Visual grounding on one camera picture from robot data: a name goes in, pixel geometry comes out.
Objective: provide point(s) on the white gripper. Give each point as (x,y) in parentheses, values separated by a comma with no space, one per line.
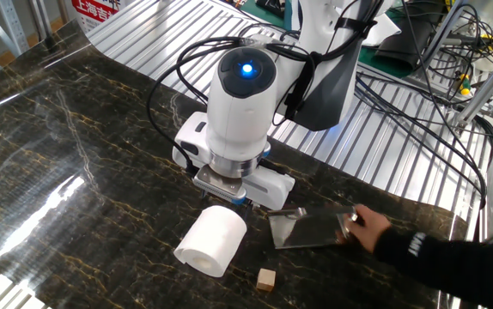
(272,189)

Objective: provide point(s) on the white toilet paper roll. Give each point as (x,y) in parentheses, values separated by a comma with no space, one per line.
(212,240)

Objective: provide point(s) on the shiny metal roll holder shelf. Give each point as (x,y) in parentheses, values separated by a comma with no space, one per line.
(306,229)

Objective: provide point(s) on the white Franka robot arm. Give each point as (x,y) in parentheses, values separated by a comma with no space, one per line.
(238,120)

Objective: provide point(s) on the forearm in black sleeve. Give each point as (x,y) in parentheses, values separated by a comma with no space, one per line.
(452,266)

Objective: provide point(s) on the person's bare hand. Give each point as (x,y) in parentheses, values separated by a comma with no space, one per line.
(369,227)

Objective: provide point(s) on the small wooden cube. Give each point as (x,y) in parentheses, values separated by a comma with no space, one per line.
(265,280)

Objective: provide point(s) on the black marble pattern mat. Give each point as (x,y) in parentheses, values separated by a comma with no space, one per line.
(100,180)

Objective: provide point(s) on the green desk mat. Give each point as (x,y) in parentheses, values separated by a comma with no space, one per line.
(379,62)

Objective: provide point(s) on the red and white sign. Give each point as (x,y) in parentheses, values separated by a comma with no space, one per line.
(94,13)

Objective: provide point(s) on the white paper sheet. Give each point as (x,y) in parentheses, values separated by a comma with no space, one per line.
(384,30)

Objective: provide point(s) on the black folded bag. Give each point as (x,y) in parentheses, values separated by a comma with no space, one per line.
(405,43)

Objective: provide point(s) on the black stand pole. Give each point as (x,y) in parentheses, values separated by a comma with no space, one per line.
(49,40)

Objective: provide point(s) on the yellow green screwdriver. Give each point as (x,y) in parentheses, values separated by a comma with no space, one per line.
(464,85)

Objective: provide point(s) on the grey slotted metal rack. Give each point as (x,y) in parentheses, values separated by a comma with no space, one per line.
(12,26)

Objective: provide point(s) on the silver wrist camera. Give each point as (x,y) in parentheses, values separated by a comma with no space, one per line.
(218,184)

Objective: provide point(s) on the slanted aluminium profile post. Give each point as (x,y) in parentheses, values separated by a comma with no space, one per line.
(487,86)

